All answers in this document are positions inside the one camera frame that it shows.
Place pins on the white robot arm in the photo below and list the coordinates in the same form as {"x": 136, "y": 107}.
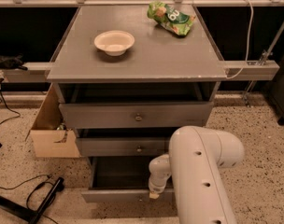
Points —
{"x": 192, "y": 163}

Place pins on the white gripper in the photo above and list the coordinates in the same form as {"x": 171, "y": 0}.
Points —
{"x": 156, "y": 186}

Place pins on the black cloth bundle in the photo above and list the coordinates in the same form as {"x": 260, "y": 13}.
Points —
{"x": 11, "y": 62}

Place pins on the grey top drawer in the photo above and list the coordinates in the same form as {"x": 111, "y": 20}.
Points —
{"x": 151, "y": 115}

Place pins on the grey middle drawer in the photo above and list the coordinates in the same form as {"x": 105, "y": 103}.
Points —
{"x": 114, "y": 147}

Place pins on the grey bottom drawer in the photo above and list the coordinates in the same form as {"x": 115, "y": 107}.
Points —
{"x": 118, "y": 179}

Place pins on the green snack bag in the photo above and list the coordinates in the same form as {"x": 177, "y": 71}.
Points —
{"x": 170, "y": 19}

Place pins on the white paper bowl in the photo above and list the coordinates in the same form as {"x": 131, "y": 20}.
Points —
{"x": 114, "y": 43}

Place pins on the grey drawer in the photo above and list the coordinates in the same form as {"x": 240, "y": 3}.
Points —
{"x": 118, "y": 179}
{"x": 114, "y": 147}
{"x": 151, "y": 115}

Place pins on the grey drawer cabinet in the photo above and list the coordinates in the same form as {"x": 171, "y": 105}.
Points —
{"x": 159, "y": 68}

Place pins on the cardboard box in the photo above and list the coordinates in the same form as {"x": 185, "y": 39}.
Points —
{"x": 51, "y": 138}

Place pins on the grey metal rail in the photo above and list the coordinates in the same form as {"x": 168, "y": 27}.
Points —
{"x": 235, "y": 70}

